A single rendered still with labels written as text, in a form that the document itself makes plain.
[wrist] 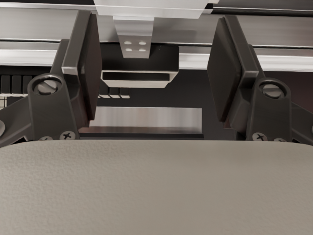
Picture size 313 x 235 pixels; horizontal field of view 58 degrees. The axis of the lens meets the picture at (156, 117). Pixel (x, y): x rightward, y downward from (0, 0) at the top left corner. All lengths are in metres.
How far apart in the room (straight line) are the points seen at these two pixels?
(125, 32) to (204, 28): 0.21
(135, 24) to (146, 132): 0.10
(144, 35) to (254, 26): 0.25
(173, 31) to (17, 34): 0.24
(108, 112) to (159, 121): 0.04
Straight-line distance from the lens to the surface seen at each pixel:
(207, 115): 0.74
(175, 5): 0.23
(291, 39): 0.52
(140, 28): 0.27
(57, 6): 0.25
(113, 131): 0.22
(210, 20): 0.48
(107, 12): 0.25
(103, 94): 0.60
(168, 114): 0.22
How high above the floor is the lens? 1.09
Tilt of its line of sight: 1 degrees down
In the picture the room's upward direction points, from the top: 179 degrees counter-clockwise
